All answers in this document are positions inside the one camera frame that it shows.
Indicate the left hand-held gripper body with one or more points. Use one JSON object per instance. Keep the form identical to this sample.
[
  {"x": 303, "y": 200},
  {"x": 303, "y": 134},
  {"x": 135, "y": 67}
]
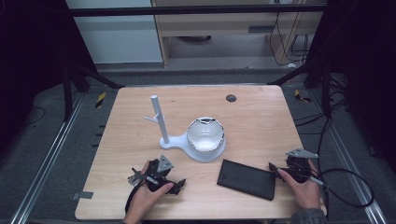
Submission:
[{"x": 163, "y": 164}]

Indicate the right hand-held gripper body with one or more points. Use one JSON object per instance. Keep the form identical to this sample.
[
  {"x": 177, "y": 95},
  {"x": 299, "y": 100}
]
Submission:
[{"x": 300, "y": 154}]

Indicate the white stand with post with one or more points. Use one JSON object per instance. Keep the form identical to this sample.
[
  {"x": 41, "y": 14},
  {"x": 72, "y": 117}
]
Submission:
[{"x": 177, "y": 142}]

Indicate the black wallet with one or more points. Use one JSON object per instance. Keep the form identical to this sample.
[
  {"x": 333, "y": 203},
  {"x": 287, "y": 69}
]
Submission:
[{"x": 246, "y": 179}]

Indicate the bunch of keys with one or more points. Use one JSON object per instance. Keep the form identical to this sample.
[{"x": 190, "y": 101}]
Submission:
[{"x": 135, "y": 179}]

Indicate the white bowl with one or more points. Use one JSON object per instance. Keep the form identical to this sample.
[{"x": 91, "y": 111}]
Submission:
[{"x": 205, "y": 137}]

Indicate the person's left hand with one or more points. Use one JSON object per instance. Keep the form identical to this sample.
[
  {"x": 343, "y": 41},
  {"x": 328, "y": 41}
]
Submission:
[{"x": 144, "y": 200}]

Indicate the person's right hand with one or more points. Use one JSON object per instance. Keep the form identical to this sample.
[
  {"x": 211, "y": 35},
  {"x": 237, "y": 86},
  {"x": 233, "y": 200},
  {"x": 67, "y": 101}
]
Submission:
[{"x": 306, "y": 194}]

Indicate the yellow black tape strip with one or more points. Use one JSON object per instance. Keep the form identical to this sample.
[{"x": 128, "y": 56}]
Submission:
[
  {"x": 301, "y": 96},
  {"x": 100, "y": 100}
]

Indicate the black metal stand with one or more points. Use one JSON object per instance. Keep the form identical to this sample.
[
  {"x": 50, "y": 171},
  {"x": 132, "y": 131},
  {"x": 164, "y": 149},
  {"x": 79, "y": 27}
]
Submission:
[
  {"x": 325, "y": 90},
  {"x": 67, "y": 93}
]

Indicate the grey round table grommet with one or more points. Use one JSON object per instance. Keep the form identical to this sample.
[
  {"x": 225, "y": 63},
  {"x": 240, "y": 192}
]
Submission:
[{"x": 231, "y": 98}]

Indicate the grey tape piece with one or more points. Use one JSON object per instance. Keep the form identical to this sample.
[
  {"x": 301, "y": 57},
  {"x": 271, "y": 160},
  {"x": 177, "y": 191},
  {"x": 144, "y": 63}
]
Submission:
[{"x": 82, "y": 195}]

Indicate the dark curtain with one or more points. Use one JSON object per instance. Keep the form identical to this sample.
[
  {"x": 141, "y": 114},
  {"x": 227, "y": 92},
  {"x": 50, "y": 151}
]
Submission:
[
  {"x": 31, "y": 62},
  {"x": 364, "y": 46}
]

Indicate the white cabinet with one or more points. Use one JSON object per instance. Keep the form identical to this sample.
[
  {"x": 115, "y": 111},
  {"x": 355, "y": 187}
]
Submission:
[{"x": 118, "y": 37}]

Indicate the wooden desk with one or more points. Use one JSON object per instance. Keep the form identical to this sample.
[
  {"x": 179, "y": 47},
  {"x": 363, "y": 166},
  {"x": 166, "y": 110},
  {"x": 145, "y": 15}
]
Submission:
[{"x": 224, "y": 25}]

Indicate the aluminium floor rail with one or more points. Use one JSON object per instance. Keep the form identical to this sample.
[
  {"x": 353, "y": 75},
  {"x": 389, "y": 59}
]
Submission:
[
  {"x": 46, "y": 161},
  {"x": 351, "y": 165}
]

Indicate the black horizontal frame bar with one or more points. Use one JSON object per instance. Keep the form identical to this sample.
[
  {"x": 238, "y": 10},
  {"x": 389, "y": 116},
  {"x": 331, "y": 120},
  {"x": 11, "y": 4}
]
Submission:
[{"x": 193, "y": 10}]

